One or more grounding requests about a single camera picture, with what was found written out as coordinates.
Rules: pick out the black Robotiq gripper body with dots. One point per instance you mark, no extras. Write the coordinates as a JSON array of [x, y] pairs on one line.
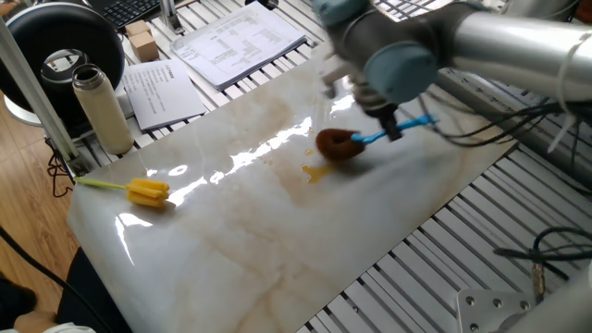
[[383, 112]]

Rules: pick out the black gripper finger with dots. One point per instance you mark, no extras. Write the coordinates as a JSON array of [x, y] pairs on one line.
[[387, 129], [397, 130]]

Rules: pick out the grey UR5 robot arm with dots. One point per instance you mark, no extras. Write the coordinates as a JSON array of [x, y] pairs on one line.
[[499, 41]]

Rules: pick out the yellow sponge bottle brush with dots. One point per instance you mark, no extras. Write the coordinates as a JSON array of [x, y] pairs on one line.
[[148, 192]]

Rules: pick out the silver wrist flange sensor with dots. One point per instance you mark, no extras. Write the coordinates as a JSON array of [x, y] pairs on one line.
[[370, 94]]

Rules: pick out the orange liquid spill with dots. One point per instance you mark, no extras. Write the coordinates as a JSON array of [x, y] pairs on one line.
[[316, 172]]

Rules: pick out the stapled printed paper stack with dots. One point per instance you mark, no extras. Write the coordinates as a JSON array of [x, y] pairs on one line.
[[231, 46]]

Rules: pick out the marble pattern tile slab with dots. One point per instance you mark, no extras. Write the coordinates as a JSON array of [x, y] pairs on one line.
[[254, 259]]

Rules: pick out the white text booklet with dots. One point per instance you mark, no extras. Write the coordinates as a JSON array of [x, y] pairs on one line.
[[162, 94]]

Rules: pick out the small metal stand foot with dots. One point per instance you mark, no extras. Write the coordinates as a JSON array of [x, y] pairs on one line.
[[171, 18]]

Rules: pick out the large wooden block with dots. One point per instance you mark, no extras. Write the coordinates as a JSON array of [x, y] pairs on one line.
[[144, 46]]

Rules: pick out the black computer keyboard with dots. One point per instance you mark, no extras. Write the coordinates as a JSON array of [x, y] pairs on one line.
[[129, 11]]

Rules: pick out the cream thermos bottle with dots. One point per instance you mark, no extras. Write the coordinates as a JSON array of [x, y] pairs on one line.
[[104, 115]]

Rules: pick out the person white shirt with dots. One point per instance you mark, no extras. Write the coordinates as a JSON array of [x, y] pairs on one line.
[[69, 328]]

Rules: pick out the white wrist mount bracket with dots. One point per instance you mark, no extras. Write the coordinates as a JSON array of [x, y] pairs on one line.
[[337, 71]]

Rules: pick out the grey aluminium table rail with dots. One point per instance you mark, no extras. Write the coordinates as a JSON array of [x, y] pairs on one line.
[[532, 157]]

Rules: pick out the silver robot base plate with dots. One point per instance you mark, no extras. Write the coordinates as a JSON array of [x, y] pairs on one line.
[[485, 310]]

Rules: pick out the aluminium frame post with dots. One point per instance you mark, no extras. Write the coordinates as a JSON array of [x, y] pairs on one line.
[[41, 106]]

